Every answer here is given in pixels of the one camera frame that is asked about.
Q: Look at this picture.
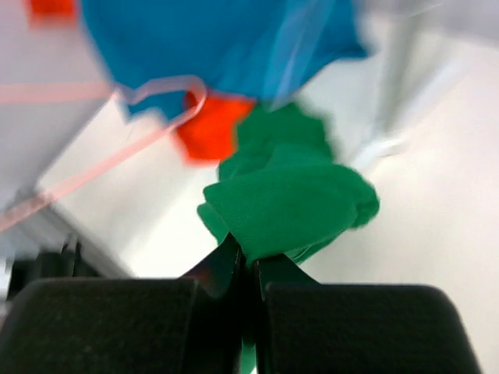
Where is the orange t shirt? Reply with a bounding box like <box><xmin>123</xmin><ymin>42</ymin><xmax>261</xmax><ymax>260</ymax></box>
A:
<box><xmin>25</xmin><ymin>1</ymin><xmax>256</xmax><ymax>163</ymax></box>

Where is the pink wire hanger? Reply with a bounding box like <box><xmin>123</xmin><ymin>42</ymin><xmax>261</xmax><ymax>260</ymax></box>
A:
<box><xmin>1</xmin><ymin>76</ymin><xmax>207</xmax><ymax>231</ymax></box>

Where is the white clothes rack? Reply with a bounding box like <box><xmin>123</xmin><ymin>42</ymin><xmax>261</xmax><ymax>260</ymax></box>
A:
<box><xmin>352</xmin><ymin>1</ymin><xmax>498</xmax><ymax>170</ymax></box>

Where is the blue t shirt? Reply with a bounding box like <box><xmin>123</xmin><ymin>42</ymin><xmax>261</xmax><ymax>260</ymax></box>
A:
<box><xmin>80</xmin><ymin>0</ymin><xmax>367</xmax><ymax>101</ymax></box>

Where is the green t shirt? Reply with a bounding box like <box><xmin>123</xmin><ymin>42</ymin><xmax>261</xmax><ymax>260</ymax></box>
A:
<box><xmin>198</xmin><ymin>103</ymin><xmax>380</xmax><ymax>373</ymax></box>

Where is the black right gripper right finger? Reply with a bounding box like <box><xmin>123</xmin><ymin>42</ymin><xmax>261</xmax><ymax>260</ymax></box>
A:
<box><xmin>253</xmin><ymin>256</ymin><xmax>480</xmax><ymax>373</ymax></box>

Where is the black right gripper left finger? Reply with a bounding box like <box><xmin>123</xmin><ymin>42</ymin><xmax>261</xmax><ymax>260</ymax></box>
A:
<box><xmin>1</xmin><ymin>236</ymin><xmax>243</xmax><ymax>373</ymax></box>

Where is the light blue wire hanger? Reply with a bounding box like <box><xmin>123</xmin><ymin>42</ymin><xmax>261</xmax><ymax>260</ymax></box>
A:
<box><xmin>264</xmin><ymin>1</ymin><xmax>336</xmax><ymax>111</ymax></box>

